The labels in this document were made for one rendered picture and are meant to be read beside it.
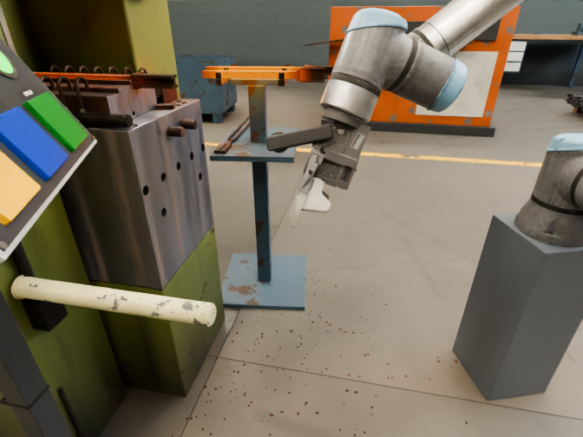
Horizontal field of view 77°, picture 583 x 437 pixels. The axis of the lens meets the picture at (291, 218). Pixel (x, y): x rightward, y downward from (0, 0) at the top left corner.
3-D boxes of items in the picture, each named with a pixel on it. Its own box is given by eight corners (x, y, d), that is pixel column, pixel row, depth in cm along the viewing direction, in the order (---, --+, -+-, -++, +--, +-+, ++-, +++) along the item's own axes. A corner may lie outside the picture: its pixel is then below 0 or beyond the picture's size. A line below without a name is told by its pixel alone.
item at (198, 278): (225, 319, 156) (214, 225, 134) (186, 398, 124) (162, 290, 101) (108, 301, 166) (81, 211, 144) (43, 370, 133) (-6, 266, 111)
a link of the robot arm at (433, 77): (449, 61, 69) (395, 33, 66) (483, 68, 59) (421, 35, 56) (423, 107, 73) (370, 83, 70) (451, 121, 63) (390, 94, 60)
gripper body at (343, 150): (345, 193, 61) (373, 125, 59) (298, 176, 61) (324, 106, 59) (343, 190, 69) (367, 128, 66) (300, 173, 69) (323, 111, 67)
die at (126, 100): (158, 107, 101) (152, 75, 97) (113, 126, 84) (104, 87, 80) (29, 101, 108) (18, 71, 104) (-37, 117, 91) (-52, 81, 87)
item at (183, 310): (219, 316, 75) (216, 296, 73) (208, 335, 70) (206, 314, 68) (36, 288, 83) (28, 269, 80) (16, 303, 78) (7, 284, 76)
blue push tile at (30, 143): (70, 156, 46) (18, 104, 42) (51, 178, 40) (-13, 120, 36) (59, 163, 46) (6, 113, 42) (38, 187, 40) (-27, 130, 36)
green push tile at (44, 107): (89, 134, 55) (47, 90, 51) (76, 150, 48) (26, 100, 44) (80, 141, 55) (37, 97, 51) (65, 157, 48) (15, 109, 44)
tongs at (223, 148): (250, 115, 183) (250, 113, 182) (258, 115, 182) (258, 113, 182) (213, 153, 131) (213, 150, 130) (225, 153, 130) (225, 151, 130)
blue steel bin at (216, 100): (237, 110, 520) (233, 55, 486) (223, 124, 450) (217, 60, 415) (156, 108, 530) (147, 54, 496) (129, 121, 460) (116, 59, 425)
